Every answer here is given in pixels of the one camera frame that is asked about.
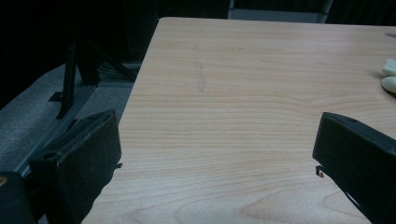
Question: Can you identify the metal floor rail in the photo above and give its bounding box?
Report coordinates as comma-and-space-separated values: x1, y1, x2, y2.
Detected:
13, 83, 98, 175

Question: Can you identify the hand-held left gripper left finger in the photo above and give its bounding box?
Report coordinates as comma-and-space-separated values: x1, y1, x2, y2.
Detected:
28, 109, 123, 224

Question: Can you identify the cream ankle sock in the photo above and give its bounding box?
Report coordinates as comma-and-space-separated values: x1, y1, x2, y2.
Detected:
381, 58, 396, 94

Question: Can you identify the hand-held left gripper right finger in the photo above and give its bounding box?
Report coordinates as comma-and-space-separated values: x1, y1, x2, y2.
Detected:
312, 111, 396, 224

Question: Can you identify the black metal stand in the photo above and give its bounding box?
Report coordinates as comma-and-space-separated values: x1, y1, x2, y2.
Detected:
47, 31, 138, 121

